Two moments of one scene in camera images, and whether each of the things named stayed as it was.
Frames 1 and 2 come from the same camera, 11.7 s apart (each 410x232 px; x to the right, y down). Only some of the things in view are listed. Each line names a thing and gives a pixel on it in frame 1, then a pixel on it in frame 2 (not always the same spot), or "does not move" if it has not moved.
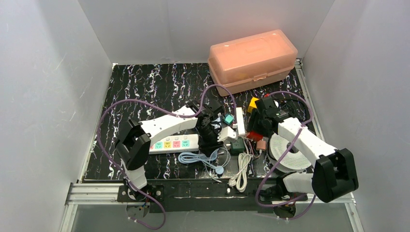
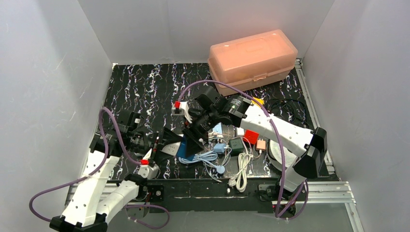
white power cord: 240,178 does not move
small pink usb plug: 261,145 does not move
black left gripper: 209,134 → 156,144
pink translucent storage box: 252,62 does not move
